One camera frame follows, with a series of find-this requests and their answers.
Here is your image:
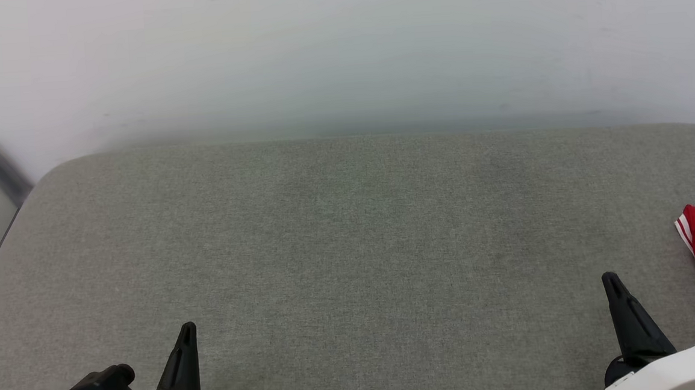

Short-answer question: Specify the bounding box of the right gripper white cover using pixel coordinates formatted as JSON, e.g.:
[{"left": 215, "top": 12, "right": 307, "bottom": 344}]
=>
[{"left": 598, "top": 267, "right": 695, "bottom": 390}]

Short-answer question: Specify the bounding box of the grey fabric sofa seat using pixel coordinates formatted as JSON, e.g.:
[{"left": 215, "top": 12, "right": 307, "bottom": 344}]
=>
[{"left": 0, "top": 115, "right": 695, "bottom": 390}]

